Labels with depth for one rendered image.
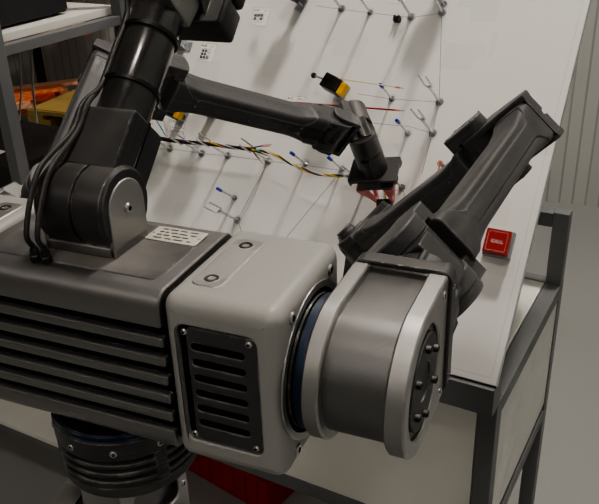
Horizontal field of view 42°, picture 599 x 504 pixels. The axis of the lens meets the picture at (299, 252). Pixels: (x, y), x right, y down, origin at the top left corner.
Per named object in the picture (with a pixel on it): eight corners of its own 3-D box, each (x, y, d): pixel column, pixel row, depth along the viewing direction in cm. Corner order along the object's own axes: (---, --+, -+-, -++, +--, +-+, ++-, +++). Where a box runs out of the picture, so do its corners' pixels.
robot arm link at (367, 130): (348, 143, 149) (376, 132, 148) (340, 121, 153) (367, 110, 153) (358, 168, 154) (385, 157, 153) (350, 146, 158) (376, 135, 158)
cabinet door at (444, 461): (465, 543, 179) (476, 404, 162) (261, 467, 204) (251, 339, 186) (468, 535, 181) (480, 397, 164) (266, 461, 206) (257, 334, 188)
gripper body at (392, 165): (355, 164, 164) (346, 139, 158) (403, 162, 160) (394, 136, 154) (349, 188, 160) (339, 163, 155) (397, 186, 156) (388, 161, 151)
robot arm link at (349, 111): (313, 150, 150) (337, 116, 145) (302, 114, 158) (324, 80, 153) (364, 168, 156) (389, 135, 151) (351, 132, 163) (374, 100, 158)
